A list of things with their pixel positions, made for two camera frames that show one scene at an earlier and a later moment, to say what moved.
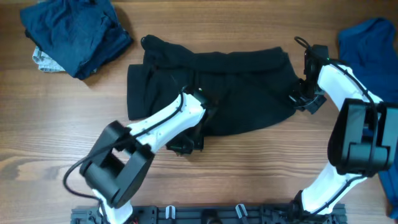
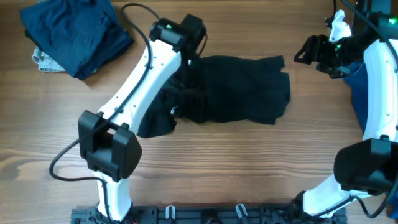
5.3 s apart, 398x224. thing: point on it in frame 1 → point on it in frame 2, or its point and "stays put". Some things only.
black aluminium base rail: (214, 214) stays put
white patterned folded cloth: (46, 63) stays put
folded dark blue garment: (81, 35) stays put
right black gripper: (311, 107) → (311, 48)
